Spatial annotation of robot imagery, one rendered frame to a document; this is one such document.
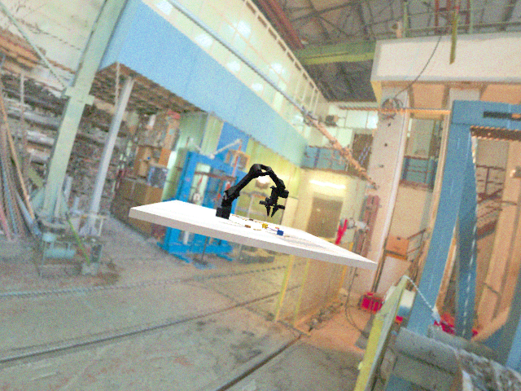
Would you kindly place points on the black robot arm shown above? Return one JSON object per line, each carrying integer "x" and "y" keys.
{"x": 255, "y": 171}

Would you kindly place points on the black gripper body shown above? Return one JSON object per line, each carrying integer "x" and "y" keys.
{"x": 272, "y": 202}

